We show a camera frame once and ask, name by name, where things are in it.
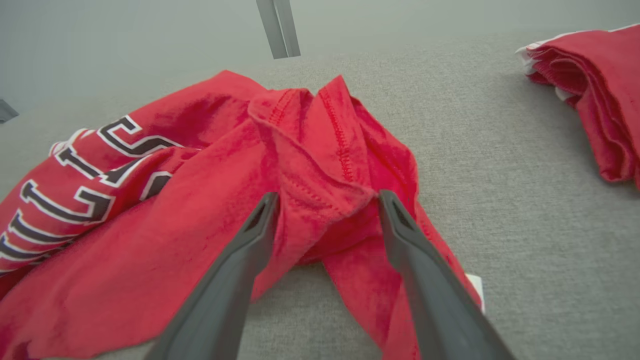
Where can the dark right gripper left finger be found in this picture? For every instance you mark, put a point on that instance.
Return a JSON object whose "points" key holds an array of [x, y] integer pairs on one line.
{"points": [[225, 285]]}

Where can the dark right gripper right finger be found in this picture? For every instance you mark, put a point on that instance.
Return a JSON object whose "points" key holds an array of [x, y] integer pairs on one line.
{"points": [[435, 290]]}

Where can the red basketball jersey shirt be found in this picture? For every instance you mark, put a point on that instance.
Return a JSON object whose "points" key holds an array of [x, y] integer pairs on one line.
{"points": [[175, 225]]}

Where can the grey partition post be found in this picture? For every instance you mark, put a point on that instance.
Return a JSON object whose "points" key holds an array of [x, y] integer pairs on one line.
{"points": [[279, 27]]}

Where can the grey partition base rail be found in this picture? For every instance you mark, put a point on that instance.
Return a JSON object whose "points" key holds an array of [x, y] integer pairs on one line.
{"points": [[7, 111]]}

